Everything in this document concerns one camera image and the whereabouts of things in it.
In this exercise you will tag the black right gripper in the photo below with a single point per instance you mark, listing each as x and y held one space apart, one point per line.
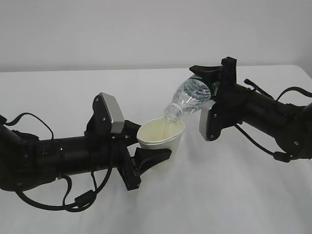
228 108

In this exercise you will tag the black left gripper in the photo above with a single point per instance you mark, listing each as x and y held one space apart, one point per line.
110 151

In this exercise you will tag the white paper cup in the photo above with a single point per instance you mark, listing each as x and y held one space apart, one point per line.
160 133

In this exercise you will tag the clear water bottle green label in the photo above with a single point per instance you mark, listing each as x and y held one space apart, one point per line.
189 97

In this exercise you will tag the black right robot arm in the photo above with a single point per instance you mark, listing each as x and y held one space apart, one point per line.
288 124

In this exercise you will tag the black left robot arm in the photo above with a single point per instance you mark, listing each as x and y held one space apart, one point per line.
28 162

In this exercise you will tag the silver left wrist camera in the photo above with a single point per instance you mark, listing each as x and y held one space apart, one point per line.
115 114

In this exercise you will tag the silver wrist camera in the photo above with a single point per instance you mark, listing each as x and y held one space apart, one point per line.
115 114
204 120

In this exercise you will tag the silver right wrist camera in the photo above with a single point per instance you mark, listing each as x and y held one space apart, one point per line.
204 120

